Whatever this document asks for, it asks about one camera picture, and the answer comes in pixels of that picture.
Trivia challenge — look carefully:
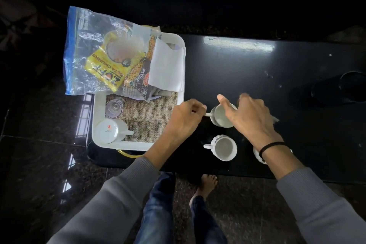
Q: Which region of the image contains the person's left hand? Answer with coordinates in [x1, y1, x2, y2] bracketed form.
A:
[168, 99, 207, 145]

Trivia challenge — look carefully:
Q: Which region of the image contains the person's right hand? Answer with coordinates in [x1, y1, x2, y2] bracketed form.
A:
[217, 93, 284, 150]

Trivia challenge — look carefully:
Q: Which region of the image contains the plain white cup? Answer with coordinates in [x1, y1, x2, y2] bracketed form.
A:
[205, 103, 238, 129]

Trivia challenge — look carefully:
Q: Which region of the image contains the person's right forearm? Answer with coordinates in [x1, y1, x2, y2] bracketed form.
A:
[259, 141, 366, 244]

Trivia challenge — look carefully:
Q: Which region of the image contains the person's left forearm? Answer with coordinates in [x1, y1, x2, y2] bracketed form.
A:
[47, 131, 190, 244]

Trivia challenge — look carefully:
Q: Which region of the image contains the ribbed white cup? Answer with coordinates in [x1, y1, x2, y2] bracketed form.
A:
[203, 135, 238, 162]
[253, 146, 294, 165]

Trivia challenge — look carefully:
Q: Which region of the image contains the white paper napkin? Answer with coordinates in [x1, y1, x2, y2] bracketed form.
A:
[147, 38, 186, 93]

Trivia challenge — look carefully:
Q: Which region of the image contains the burlap mat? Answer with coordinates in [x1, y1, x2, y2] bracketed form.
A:
[105, 92, 179, 144]

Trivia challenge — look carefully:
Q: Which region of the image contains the black wristband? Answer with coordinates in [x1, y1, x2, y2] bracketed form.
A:
[258, 142, 286, 159]

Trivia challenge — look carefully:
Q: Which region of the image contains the brown snack packet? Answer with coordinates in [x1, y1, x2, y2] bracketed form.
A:
[119, 35, 162, 102]

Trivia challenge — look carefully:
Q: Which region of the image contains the person's bare right foot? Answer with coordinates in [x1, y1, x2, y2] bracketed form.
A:
[189, 174, 218, 208]

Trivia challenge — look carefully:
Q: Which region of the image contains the clear drinking glass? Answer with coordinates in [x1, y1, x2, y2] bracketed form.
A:
[105, 97, 125, 118]

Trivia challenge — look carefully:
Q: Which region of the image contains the white mug with red logo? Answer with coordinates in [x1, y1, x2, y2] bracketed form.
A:
[94, 118, 134, 144]

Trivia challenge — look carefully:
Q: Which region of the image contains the yellow snack packet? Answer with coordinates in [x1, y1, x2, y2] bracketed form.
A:
[84, 30, 146, 93]

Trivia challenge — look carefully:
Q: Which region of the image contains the white plastic tray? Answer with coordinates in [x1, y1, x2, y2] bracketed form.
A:
[91, 32, 186, 151]

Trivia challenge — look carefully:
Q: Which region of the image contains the person's left leg in jeans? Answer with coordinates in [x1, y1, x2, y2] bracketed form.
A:
[134, 172, 177, 244]

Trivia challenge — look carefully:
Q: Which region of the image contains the person's leg in jeans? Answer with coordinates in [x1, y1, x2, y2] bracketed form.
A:
[190, 195, 228, 244]
[134, 172, 177, 244]

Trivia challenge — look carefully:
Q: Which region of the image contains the black sandal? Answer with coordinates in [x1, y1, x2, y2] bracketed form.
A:
[310, 71, 366, 105]

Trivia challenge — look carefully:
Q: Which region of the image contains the person's right leg in jeans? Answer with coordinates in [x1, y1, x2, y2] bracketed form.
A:
[190, 195, 228, 244]

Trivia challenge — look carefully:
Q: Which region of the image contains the clear zip bag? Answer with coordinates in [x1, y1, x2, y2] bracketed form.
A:
[63, 6, 162, 96]

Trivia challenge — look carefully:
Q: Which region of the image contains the yellow curved handle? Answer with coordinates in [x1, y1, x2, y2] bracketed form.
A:
[117, 149, 145, 158]

